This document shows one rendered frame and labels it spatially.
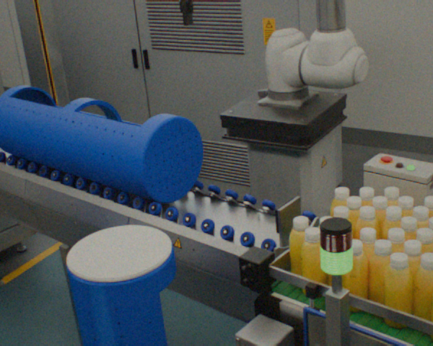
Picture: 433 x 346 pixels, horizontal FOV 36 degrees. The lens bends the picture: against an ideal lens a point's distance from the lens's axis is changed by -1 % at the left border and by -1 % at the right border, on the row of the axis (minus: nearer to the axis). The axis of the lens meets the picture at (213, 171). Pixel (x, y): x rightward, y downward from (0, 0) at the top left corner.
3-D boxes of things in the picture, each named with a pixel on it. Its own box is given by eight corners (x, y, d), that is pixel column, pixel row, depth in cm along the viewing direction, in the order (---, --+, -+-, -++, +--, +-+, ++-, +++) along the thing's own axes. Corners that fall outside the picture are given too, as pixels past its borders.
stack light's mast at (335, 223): (332, 280, 141) (330, 213, 135) (358, 288, 137) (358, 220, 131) (315, 294, 137) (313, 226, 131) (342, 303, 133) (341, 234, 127)
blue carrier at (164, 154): (55, 142, 283) (42, 77, 272) (208, 185, 228) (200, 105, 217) (-3, 164, 264) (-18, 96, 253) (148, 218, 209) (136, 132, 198)
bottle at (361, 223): (384, 266, 181) (385, 213, 174) (371, 277, 176) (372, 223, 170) (363, 259, 185) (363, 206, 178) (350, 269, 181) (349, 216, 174)
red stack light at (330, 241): (330, 234, 137) (330, 218, 136) (358, 242, 133) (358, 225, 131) (314, 248, 133) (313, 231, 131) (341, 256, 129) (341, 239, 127)
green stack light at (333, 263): (331, 255, 139) (330, 235, 137) (358, 264, 135) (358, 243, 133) (315, 269, 135) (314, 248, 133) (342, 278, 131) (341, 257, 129)
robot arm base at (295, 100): (270, 90, 270) (269, 77, 268) (320, 95, 258) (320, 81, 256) (247, 104, 257) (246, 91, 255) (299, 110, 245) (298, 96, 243)
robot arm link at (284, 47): (281, 78, 265) (278, 23, 256) (322, 83, 254) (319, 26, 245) (258, 90, 253) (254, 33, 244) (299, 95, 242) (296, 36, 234)
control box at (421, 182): (379, 182, 205) (379, 151, 201) (441, 196, 193) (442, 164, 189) (363, 194, 199) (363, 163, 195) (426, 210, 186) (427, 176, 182)
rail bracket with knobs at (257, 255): (260, 274, 183) (257, 241, 179) (281, 282, 178) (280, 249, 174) (238, 291, 176) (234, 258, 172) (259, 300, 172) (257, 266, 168)
